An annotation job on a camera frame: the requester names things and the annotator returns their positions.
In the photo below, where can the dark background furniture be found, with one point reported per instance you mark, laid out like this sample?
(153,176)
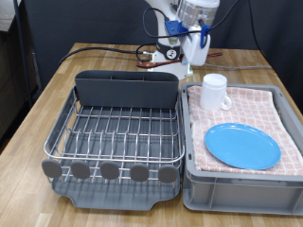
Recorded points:
(8,78)

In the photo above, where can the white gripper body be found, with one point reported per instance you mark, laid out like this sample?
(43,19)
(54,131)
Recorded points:
(195,50)

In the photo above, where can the grey drain tray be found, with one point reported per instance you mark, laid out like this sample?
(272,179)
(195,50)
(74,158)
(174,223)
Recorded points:
(110,198)

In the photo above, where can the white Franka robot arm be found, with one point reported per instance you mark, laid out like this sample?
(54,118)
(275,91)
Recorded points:
(170,47)

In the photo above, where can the blue plate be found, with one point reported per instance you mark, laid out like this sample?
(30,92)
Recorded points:
(243,146)

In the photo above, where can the pink checkered towel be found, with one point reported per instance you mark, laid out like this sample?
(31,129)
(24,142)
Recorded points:
(202,142)

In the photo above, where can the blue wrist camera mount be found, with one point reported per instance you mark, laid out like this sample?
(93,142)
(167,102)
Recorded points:
(175,28)

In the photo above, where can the grey plastic crate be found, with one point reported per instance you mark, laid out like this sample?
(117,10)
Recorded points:
(240,197)

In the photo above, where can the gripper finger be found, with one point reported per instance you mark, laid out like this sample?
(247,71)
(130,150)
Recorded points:
(185,60)

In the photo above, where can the black frame post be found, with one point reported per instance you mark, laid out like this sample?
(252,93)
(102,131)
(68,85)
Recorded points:
(19,38)

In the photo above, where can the dark grey cutlery holder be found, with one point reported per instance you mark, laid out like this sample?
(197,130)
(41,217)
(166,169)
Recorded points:
(126,93)

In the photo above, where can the white mug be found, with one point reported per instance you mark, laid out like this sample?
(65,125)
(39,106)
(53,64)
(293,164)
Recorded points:
(213,93)

